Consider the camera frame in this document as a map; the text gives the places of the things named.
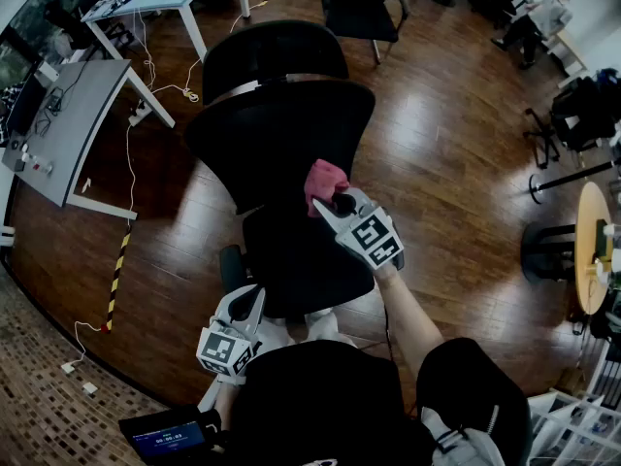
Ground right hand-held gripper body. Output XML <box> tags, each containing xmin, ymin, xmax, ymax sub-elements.
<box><xmin>334</xmin><ymin>187</ymin><xmax>407</xmax><ymax>273</ymax></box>

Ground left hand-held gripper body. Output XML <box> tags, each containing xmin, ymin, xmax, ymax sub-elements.
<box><xmin>196</xmin><ymin>316</ymin><xmax>266</xmax><ymax>386</ymax></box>

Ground pink cloth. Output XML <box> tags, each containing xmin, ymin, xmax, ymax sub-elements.
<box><xmin>304</xmin><ymin>158</ymin><xmax>350</xmax><ymax>218</ymax></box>

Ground person's left forearm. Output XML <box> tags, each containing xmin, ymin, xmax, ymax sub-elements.
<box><xmin>212</xmin><ymin>381</ymin><xmax>244</xmax><ymax>431</ymax></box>

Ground grey shoulder bag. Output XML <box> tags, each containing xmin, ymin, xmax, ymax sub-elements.
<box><xmin>419</xmin><ymin>405</ymin><xmax>506</xmax><ymax>466</ymax></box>

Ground person's right forearm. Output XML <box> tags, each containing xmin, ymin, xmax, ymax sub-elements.
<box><xmin>376</xmin><ymin>264</ymin><xmax>445</xmax><ymax>387</ymax></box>

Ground black chair armrest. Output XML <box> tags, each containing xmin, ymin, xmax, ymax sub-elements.
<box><xmin>218</xmin><ymin>244</ymin><xmax>251</xmax><ymax>293</ymax></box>

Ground black chair seat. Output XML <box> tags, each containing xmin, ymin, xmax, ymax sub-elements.
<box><xmin>242</xmin><ymin>206</ymin><xmax>377</xmax><ymax>319</ymax></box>

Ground person's light trousers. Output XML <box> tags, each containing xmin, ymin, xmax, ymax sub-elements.
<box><xmin>271</xmin><ymin>303</ymin><xmax>370</xmax><ymax>349</ymax></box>

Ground black device with blue screen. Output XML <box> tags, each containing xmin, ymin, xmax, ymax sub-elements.
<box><xmin>118</xmin><ymin>404</ymin><xmax>229</xmax><ymax>460</ymax></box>

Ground person's black shirt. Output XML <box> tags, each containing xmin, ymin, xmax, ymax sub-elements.
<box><xmin>227</xmin><ymin>337</ymin><xmax>533</xmax><ymax>466</ymax></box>

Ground black mesh chair headrest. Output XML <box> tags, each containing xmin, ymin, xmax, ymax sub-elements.
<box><xmin>201</xmin><ymin>19</ymin><xmax>350</xmax><ymax>106</ymax></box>

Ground black visitor chair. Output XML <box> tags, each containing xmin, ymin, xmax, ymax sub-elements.
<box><xmin>322</xmin><ymin>0</ymin><xmax>411</xmax><ymax>65</ymax></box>

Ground round wooden table black base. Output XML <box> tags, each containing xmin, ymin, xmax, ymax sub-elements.
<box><xmin>521</xmin><ymin>181</ymin><xmax>616</xmax><ymax>316</ymax></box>

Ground grey desk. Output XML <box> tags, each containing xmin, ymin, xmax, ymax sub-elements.
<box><xmin>0</xmin><ymin>59</ymin><xmax>176</xmax><ymax>220</ymax></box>

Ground black swivel office chair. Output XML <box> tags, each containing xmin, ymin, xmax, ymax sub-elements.
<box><xmin>523</xmin><ymin>68</ymin><xmax>621</xmax><ymax>169</ymax></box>

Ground white desk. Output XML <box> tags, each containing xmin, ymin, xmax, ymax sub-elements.
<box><xmin>547</xmin><ymin>29</ymin><xmax>591</xmax><ymax>89</ymax></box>

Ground black monitor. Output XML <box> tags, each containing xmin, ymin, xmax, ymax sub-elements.
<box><xmin>4</xmin><ymin>73</ymin><xmax>48</xmax><ymax>135</ymax></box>

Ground white cable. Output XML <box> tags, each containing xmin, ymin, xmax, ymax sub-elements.
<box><xmin>130</xmin><ymin>7</ymin><xmax>203</xmax><ymax>101</ymax></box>
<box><xmin>124</xmin><ymin>122</ymin><xmax>138</xmax><ymax>218</ymax></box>
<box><xmin>72</xmin><ymin>320</ymin><xmax>106</xmax><ymax>366</ymax></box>

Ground black stanchion post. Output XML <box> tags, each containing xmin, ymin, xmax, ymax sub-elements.
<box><xmin>528</xmin><ymin>160</ymin><xmax>621</xmax><ymax>206</ymax></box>

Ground white wire rack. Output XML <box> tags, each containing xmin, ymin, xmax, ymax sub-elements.
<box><xmin>526</xmin><ymin>388</ymin><xmax>621</xmax><ymax>466</ymax></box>

